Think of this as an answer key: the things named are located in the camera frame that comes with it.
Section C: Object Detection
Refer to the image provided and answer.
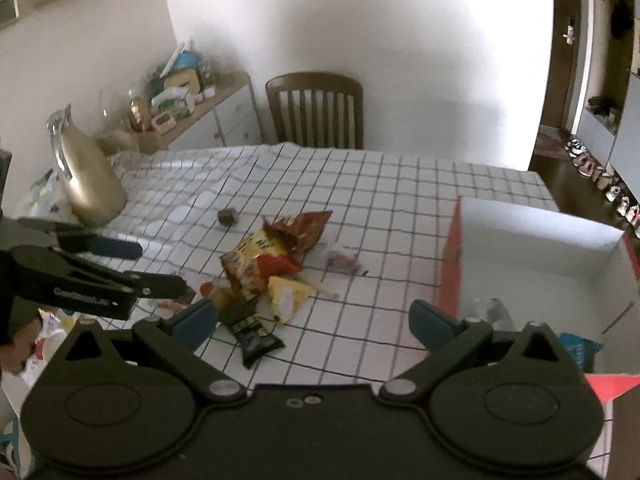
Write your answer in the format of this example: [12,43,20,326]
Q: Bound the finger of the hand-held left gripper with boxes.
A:
[116,271,197,306]
[55,232,144,262]

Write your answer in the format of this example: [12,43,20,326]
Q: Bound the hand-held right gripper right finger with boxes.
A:
[380,300,583,403]

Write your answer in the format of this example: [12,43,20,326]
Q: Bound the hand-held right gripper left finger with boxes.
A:
[64,300,248,403]

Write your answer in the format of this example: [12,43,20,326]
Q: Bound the orange snack packet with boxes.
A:
[200,279,236,313]

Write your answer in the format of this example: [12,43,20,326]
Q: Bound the black snack packet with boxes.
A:
[219,299,285,368]

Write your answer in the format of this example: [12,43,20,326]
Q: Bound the clear plastic packet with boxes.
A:
[470,297,516,331]

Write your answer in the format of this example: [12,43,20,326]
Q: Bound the red cardboard box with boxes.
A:
[434,196,640,406]

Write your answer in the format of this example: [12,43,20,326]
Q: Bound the yellow red snack bag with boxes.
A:
[221,230,303,306]

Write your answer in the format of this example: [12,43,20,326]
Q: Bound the yellow snack packet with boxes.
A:
[267,275,318,326]

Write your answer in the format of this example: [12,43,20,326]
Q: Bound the white and brown snack bag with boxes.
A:
[325,245,363,275]

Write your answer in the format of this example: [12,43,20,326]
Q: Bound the brown chip bag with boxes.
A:
[263,210,334,256]

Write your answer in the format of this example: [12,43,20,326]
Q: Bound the blue snack packet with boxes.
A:
[557,332,603,373]

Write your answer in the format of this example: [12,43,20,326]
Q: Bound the gold jug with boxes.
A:
[46,104,128,228]

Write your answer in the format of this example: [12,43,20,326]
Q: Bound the white printed plastic bag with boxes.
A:
[17,167,76,223]

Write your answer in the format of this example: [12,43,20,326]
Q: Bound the white checked tablecloth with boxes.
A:
[65,142,618,461]

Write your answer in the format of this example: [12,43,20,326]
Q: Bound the gold jar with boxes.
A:
[129,96,152,131]

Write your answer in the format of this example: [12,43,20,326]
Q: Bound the white wooden sideboard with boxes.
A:
[135,71,263,156]

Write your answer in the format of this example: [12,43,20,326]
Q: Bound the blue yellow box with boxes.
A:
[162,52,203,93]

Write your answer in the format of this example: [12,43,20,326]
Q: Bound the reddish floor rug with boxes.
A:
[532,130,571,158]

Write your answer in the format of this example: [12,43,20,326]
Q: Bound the row of shoes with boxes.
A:
[565,137,640,238]

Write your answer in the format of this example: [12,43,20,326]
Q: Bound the brown wooden chair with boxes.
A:
[265,72,365,150]

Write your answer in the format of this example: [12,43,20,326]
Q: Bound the dark bag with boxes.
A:
[587,96,618,117]

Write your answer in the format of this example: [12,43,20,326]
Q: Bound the brown wooden door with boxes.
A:
[540,0,588,131]

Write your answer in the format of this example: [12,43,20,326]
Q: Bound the white wall cabinet unit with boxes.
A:
[575,0,640,171]

